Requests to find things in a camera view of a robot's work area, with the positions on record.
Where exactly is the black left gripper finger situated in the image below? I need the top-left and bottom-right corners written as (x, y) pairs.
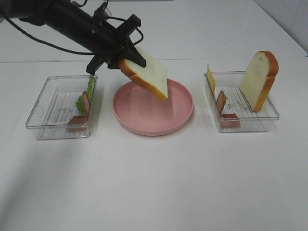
top-left (86, 55), bottom-right (108, 74)
top-left (121, 39), bottom-right (146, 67)

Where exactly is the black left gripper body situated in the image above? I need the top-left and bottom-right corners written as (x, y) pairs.
top-left (92, 13), bottom-right (141, 69)

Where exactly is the bread slice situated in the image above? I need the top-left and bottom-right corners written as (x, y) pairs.
top-left (119, 47), bottom-right (168, 102)
top-left (239, 51), bottom-right (279, 112)

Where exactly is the green lettuce leaf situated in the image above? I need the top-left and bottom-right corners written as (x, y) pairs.
top-left (75, 75), bottom-right (96, 116)

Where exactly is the bacon strip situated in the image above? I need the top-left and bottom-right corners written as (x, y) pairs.
top-left (66, 91), bottom-right (90, 132)
top-left (216, 90), bottom-right (241, 129)

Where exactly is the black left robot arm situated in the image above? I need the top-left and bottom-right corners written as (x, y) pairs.
top-left (0, 0), bottom-right (146, 75)

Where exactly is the pink round plate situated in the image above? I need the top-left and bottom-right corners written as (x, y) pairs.
top-left (113, 79), bottom-right (194, 136)

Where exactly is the left clear plastic container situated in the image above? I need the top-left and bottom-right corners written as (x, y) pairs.
top-left (26, 75), bottom-right (98, 140)

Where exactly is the clear plastic container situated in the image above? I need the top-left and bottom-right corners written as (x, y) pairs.
top-left (26, 75), bottom-right (98, 140)
top-left (204, 71), bottom-right (280, 132)

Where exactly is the yellow cheese slice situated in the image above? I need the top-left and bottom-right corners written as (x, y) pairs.
top-left (207, 65), bottom-right (216, 103)

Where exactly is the right clear plastic container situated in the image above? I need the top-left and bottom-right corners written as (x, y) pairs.
top-left (204, 71), bottom-right (280, 132)

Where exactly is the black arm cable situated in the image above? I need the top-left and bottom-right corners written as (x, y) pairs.
top-left (0, 0), bottom-right (145, 55)

